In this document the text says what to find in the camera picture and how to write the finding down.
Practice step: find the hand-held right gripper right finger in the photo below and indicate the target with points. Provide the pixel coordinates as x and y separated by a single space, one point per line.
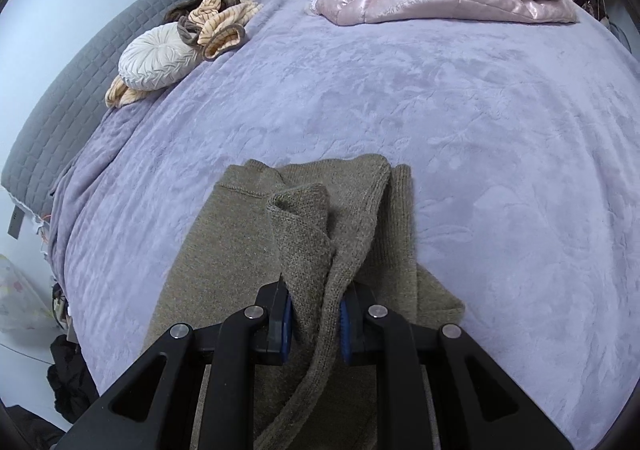
345 330

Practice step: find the dark clothes pile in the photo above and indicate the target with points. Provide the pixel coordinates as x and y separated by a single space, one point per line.
70 380

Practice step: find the lavender plush blanket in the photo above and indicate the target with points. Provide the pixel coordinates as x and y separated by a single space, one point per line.
450 139

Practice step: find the grey quilted headboard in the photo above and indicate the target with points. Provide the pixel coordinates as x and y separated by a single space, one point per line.
65 94

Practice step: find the round white pleated cushion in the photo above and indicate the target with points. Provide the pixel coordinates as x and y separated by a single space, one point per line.
159 56

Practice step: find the olive brown knit sweater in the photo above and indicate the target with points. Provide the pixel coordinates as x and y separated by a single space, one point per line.
310 250

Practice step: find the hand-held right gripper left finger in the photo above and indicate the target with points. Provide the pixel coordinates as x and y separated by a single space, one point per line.
286 325

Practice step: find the peach and brown striped garment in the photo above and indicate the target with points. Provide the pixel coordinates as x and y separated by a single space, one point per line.
220 19

